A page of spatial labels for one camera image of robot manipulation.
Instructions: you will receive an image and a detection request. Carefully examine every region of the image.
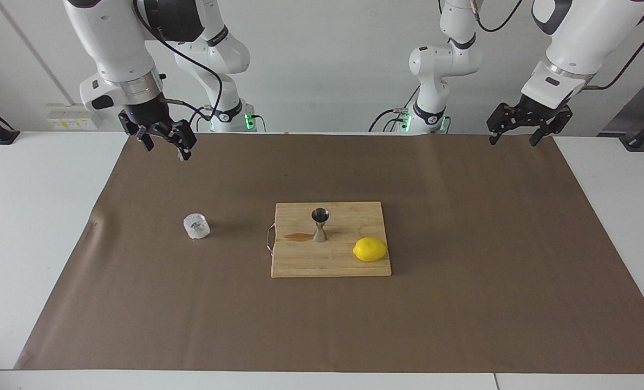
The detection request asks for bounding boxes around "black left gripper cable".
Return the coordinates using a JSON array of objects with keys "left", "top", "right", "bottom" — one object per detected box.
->
[{"left": 586, "top": 3, "right": 644, "bottom": 91}]

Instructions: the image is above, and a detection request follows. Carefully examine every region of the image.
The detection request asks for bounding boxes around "clear plastic cup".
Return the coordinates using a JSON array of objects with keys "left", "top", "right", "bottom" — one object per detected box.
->
[{"left": 183, "top": 213, "right": 211, "bottom": 240}]

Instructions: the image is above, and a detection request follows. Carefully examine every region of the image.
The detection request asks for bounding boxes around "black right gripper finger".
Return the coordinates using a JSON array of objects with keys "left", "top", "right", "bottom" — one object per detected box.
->
[
  {"left": 119, "top": 113, "right": 155, "bottom": 152},
  {"left": 159, "top": 120, "right": 198, "bottom": 161}
]

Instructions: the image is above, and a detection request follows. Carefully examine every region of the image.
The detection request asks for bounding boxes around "white wall socket box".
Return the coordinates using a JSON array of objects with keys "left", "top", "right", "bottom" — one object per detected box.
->
[{"left": 47, "top": 104, "right": 101, "bottom": 131}]

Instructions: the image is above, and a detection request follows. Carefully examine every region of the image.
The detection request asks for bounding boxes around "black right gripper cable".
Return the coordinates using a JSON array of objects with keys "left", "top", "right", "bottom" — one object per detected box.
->
[{"left": 135, "top": 0, "right": 225, "bottom": 128}]

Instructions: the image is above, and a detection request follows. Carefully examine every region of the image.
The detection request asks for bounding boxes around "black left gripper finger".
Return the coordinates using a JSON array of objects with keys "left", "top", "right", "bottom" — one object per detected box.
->
[
  {"left": 529, "top": 111, "right": 573, "bottom": 147},
  {"left": 487, "top": 103, "right": 520, "bottom": 146}
]

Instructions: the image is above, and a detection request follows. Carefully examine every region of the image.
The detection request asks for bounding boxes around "steel jigger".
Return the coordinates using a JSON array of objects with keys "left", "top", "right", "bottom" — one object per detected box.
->
[{"left": 311, "top": 207, "right": 330, "bottom": 243}]

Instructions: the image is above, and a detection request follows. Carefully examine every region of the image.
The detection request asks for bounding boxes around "black base cable bundle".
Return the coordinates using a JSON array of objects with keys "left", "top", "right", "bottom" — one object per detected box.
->
[
  {"left": 185, "top": 106, "right": 214, "bottom": 133},
  {"left": 369, "top": 107, "right": 412, "bottom": 133}
]

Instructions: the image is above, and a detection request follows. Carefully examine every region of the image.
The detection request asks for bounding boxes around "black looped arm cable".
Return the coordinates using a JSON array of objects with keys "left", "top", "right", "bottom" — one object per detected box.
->
[{"left": 473, "top": 0, "right": 524, "bottom": 33}]

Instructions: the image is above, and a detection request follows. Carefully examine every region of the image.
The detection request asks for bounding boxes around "wooden cutting board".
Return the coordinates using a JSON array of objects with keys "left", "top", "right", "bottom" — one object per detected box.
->
[{"left": 266, "top": 201, "right": 393, "bottom": 278}]

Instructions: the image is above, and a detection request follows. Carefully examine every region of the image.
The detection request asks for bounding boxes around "brown paper mat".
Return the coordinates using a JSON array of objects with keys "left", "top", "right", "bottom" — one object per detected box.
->
[{"left": 14, "top": 132, "right": 644, "bottom": 374}]

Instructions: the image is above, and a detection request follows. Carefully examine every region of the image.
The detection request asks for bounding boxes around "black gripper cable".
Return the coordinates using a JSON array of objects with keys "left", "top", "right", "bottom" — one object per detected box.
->
[
  {"left": 586, "top": 3, "right": 644, "bottom": 91},
  {"left": 135, "top": 0, "right": 225, "bottom": 128}
]

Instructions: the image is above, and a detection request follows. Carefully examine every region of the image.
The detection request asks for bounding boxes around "yellow lemon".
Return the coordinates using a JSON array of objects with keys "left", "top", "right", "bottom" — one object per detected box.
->
[{"left": 353, "top": 237, "right": 388, "bottom": 263}]

